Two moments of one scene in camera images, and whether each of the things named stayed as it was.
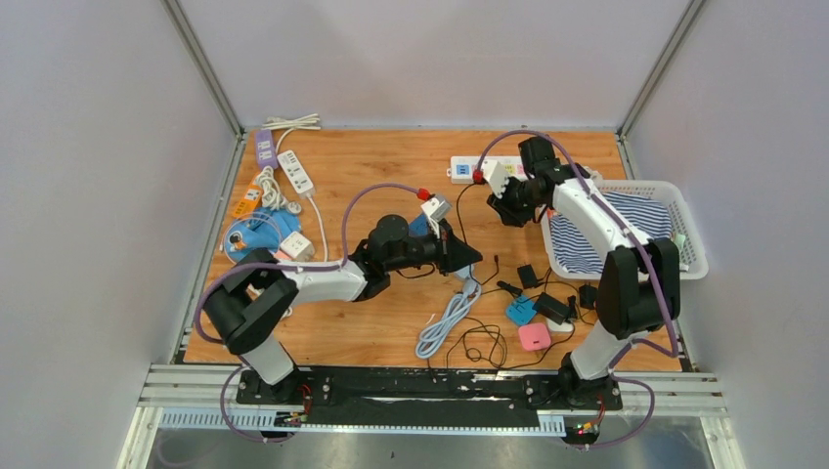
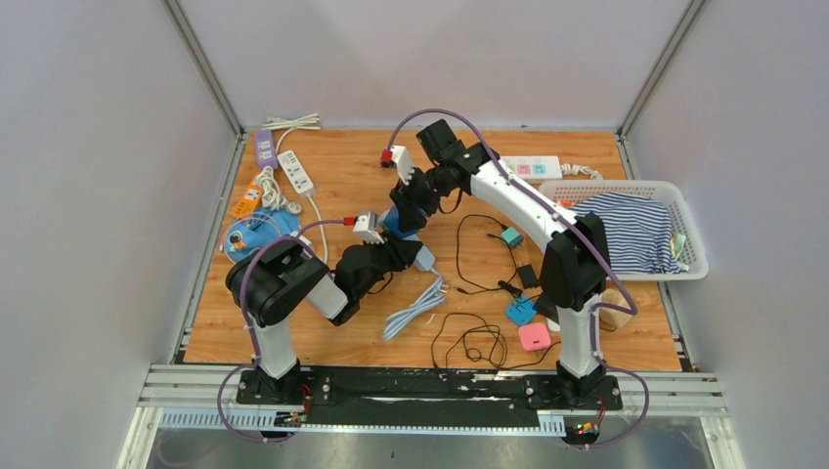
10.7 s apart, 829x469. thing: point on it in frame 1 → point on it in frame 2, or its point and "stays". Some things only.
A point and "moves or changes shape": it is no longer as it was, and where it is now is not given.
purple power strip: (266, 149) stays
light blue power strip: (464, 275) moves or changes shape
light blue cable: (458, 308) → (422, 304)
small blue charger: (521, 311) stays
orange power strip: (250, 198) stays
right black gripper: (502, 206) → (409, 203)
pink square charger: (534, 336) stays
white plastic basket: (685, 234) stays
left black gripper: (451, 252) → (401, 253)
